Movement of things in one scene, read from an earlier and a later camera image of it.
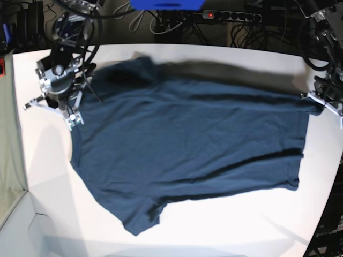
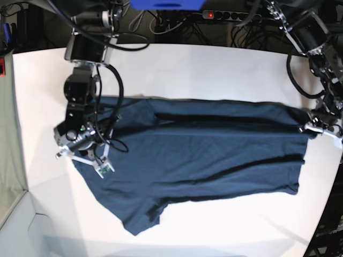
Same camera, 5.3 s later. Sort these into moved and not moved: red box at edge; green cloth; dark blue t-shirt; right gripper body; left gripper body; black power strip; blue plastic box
Moved: dark blue t-shirt; right gripper body; left gripper body
Not moved: red box at edge; black power strip; green cloth; blue plastic box
